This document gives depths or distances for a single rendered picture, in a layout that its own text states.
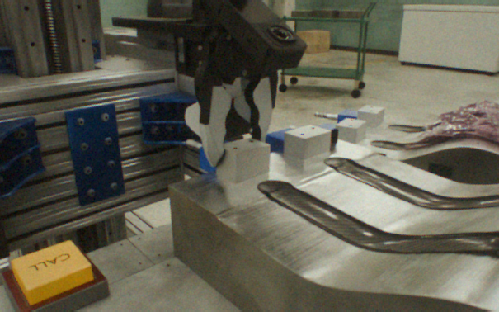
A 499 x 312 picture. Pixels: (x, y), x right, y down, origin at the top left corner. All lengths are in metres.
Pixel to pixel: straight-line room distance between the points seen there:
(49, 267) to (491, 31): 6.76
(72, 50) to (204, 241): 0.56
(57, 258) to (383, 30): 8.29
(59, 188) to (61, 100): 0.15
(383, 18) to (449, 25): 1.77
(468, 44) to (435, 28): 0.54
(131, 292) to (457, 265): 0.31
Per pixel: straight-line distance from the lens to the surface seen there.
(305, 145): 0.52
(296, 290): 0.34
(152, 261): 0.50
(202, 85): 0.43
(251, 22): 0.40
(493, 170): 0.63
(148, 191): 0.88
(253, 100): 0.47
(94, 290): 0.45
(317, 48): 8.57
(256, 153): 0.47
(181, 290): 0.46
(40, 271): 0.46
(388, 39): 8.53
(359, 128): 0.70
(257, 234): 0.38
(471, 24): 7.04
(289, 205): 0.43
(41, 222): 0.82
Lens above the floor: 1.08
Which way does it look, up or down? 22 degrees down
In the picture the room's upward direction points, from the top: straight up
